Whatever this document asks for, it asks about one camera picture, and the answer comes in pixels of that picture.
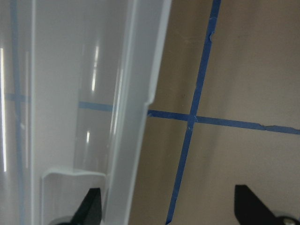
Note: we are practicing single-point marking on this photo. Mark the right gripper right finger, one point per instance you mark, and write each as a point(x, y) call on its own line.
point(250, 210)

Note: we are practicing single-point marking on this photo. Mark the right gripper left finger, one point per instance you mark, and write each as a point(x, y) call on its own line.
point(88, 213)

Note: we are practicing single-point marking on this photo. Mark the clear plastic box lid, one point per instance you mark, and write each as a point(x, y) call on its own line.
point(76, 81)

